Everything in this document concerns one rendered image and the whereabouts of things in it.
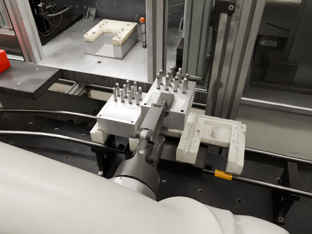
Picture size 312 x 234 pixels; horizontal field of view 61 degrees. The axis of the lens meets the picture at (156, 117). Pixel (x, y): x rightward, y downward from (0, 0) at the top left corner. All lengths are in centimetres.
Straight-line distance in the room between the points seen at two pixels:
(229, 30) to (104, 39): 49
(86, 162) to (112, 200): 70
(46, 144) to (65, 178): 80
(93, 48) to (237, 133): 54
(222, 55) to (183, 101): 18
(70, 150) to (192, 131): 44
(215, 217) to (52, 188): 14
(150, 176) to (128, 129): 22
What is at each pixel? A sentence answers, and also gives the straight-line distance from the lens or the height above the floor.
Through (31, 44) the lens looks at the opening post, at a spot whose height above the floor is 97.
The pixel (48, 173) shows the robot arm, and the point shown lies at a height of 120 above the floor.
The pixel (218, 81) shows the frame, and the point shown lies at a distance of 73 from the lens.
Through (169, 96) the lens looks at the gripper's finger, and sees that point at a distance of 57.
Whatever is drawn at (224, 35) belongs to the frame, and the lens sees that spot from 68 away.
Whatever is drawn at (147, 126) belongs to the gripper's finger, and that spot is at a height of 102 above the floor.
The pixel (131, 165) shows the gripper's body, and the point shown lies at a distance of 43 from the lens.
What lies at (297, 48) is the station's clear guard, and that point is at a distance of 71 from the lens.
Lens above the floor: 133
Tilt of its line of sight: 40 degrees down
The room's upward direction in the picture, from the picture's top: straight up
